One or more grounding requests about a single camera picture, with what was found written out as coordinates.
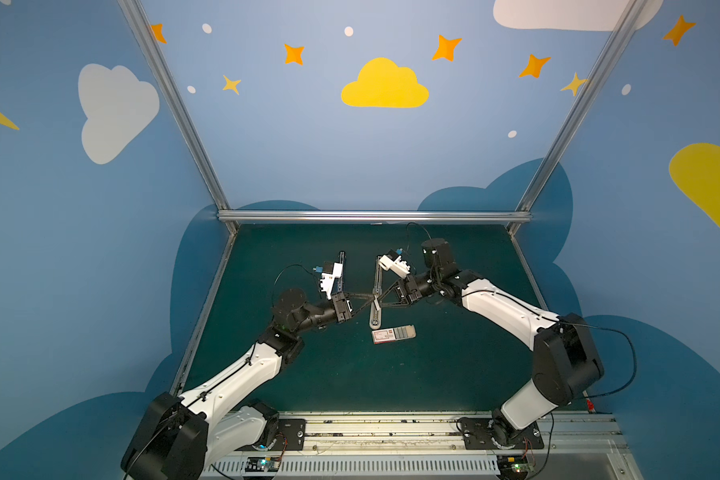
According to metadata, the red white staple box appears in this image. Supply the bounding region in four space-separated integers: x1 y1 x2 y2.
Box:
372 325 416 345

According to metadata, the right aluminium frame post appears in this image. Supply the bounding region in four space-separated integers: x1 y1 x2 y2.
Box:
507 0 649 238

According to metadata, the aluminium back crossbar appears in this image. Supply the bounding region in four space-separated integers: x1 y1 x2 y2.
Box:
217 209 532 224

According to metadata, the beige black stapler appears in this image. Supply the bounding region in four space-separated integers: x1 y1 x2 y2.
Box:
369 257 383 330

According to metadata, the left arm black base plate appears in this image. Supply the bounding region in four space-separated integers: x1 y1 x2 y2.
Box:
238 418 307 452

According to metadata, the green circuit board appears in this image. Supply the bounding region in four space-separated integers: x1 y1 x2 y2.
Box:
496 456 530 480
244 457 282 474

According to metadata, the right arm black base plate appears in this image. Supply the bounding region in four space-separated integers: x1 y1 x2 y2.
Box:
456 417 545 450

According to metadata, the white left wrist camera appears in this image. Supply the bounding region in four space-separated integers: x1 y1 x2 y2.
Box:
319 262 336 300

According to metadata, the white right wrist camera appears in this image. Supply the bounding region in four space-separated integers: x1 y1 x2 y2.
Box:
377 250 411 278

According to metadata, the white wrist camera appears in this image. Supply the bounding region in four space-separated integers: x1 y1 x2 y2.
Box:
319 262 336 300
377 250 411 278

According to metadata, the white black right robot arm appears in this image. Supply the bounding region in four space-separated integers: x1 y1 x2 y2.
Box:
376 238 605 449

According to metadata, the left green circuit board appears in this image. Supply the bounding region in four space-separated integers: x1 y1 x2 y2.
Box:
244 457 282 474

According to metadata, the aluminium frame post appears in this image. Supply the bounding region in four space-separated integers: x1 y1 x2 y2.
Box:
117 0 230 215
507 0 649 238

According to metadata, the left aluminium frame post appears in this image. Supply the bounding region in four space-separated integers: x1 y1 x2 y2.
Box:
117 0 230 215

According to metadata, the aluminium front rail frame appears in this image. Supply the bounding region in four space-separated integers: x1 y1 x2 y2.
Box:
197 412 641 479

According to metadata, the right green circuit board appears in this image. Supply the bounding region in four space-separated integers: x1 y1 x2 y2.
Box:
496 456 530 480

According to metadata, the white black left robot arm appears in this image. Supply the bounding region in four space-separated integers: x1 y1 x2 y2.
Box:
121 288 360 479

